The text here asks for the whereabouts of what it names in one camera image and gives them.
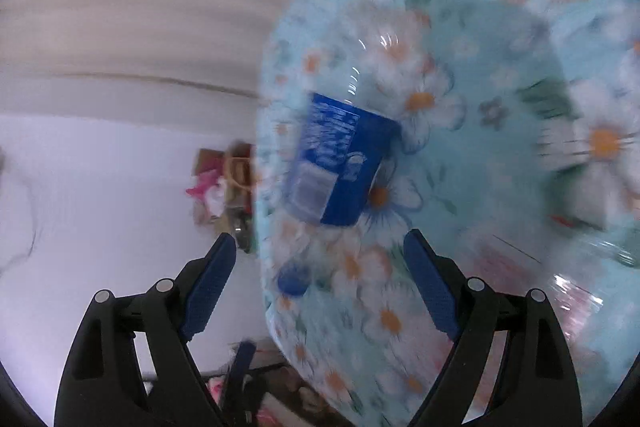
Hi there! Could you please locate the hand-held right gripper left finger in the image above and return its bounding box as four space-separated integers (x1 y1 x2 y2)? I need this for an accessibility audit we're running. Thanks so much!
54 233 238 427

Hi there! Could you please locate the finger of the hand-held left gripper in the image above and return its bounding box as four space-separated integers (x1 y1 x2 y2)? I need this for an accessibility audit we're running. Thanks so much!
225 341 258 427

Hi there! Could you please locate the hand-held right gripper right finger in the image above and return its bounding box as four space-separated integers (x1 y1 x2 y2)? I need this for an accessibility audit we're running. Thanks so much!
402 229 583 427

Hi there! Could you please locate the clear bottle blue label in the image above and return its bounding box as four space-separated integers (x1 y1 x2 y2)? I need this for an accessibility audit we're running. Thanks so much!
272 22 436 300

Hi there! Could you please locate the pink cloth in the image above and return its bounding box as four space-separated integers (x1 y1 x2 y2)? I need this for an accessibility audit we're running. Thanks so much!
186 172 227 214

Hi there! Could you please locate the blue floral tablecloth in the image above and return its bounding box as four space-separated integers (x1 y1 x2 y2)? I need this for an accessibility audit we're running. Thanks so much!
252 0 640 427

